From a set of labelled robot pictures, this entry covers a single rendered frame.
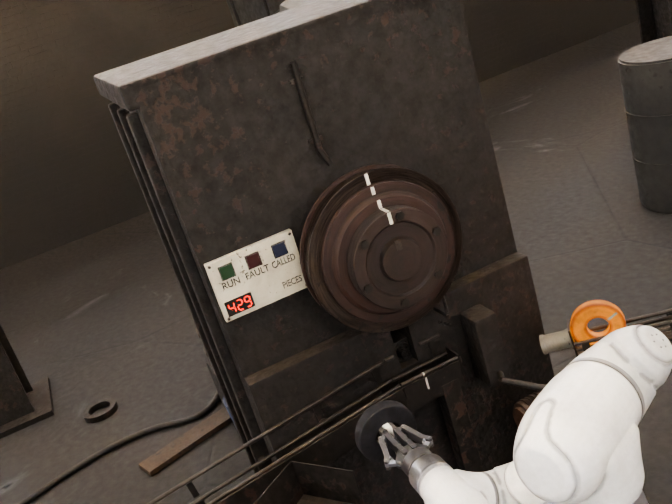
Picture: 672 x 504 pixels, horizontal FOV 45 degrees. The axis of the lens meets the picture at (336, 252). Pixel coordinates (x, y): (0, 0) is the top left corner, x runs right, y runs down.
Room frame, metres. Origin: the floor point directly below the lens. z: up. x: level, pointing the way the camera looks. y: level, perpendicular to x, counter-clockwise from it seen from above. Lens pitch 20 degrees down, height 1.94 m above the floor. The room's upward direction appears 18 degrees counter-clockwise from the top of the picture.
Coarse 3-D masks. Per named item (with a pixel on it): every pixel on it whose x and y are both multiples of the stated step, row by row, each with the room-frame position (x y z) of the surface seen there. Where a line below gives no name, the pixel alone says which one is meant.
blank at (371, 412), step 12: (372, 408) 1.68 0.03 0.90; (384, 408) 1.66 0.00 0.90; (396, 408) 1.67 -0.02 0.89; (360, 420) 1.67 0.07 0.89; (372, 420) 1.65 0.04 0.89; (384, 420) 1.66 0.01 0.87; (396, 420) 1.67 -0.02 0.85; (408, 420) 1.68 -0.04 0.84; (360, 432) 1.65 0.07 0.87; (372, 432) 1.65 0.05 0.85; (360, 444) 1.64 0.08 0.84; (372, 444) 1.65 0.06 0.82; (372, 456) 1.65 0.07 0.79
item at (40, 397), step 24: (648, 0) 5.77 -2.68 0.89; (648, 24) 5.76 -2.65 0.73; (0, 336) 4.41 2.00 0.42; (0, 360) 4.12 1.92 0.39; (0, 384) 4.11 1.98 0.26; (24, 384) 4.41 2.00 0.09; (48, 384) 4.43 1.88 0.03; (0, 408) 4.09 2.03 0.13; (24, 408) 4.12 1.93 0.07; (48, 408) 4.11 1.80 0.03; (0, 432) 4.00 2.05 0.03
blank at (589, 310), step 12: (600, 300) 2.06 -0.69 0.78; (576, 312) 2.07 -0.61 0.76; (588, 312) 2.05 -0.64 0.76; (600, 312) 2.04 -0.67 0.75; (612, 312) 2.03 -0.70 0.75; (576, 324) 2.06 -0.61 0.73; (612, 324) 2.03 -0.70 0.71; (624, 324) 2.02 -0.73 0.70; (576, 336) 2.07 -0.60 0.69; (588, 336) 2.05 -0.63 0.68
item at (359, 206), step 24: (360, 192) 2.05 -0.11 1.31; (384, 192) 2.07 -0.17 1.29; (408, 192) 2.09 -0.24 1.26; (336, 216) 2.03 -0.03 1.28; (360, 216) 2.03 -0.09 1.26; (432, 216) 2.08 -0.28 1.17; (336, 240) 2.02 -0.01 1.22; (336, 264) 2.00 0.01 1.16; (336, 288) 2.01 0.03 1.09; (360, 312) 2.02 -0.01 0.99; (384, 312) 2.02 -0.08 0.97; (408, 312) 2.06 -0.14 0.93
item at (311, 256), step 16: (352, 176) 2.13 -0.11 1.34; (368, 176) 2.08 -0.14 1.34; (384, 176) 2.09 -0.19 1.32; (400, 176) 2.10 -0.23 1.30; (416, 176) 2.12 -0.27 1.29; (336, 192) 2.05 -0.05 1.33; (352, 192) 2.06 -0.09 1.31; (432, 192) 2.13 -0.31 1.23; (320, 208) 2.08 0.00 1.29; (336, 208) 2.05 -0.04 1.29; (448, 208) 2.14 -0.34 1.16; (320, 224) 2.03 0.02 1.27; (320, 240) 2.03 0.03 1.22; (304, 256) 2.08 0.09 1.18; (320, 256) 2.03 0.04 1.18; (320, 272) 2.02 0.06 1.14; (320, 288) 2.02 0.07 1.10; (448, 288) 2.12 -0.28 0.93; (336, 304) 2.03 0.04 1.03; (432, 304) 2.10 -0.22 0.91; (352, 320) 2.03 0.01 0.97; (400, 320) 2.07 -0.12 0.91; (416, 320) 2.09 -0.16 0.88
